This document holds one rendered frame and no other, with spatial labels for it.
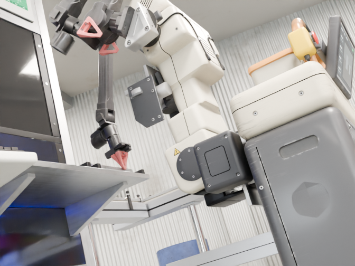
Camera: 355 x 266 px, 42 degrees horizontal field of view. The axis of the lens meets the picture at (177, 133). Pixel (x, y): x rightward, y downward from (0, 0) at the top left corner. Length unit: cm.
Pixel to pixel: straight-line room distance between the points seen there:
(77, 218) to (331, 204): 127
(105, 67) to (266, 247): 125
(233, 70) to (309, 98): 489
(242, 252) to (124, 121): 387
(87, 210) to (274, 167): 111
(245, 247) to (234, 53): 387
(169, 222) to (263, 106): 464
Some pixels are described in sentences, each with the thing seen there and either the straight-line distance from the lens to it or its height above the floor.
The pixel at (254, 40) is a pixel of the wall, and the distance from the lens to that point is 612.
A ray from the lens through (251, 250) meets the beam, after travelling 256.
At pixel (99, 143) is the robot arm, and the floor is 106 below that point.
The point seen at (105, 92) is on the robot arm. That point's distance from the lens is 201.
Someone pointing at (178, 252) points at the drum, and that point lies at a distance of 453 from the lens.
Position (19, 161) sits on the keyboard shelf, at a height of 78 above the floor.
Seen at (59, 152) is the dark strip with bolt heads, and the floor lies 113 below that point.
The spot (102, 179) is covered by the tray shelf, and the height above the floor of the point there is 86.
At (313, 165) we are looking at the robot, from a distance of 108.
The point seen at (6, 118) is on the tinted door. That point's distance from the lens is 210.
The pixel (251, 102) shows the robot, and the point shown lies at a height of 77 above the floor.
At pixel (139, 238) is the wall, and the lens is 582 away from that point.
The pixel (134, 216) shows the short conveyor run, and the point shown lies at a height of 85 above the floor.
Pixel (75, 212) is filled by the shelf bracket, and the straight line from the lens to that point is 208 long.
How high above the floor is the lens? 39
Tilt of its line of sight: 18 degrees up
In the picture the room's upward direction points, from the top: 16 degrees counter-clockwise
